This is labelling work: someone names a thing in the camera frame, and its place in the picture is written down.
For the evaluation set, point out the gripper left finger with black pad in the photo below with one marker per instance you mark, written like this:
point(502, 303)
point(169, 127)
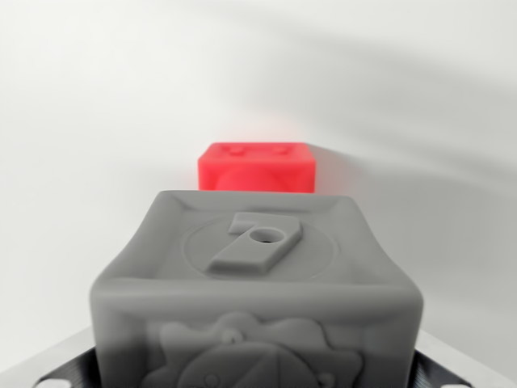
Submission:
point(60, 365)

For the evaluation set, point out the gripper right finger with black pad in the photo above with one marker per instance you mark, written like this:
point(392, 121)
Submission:
point(444, 369)

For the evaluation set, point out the grey embossed number cube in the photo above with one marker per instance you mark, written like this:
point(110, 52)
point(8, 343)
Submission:
point(258, 299)

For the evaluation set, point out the red embossed cube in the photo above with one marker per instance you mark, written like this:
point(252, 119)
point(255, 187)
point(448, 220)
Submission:
point(258, 167)

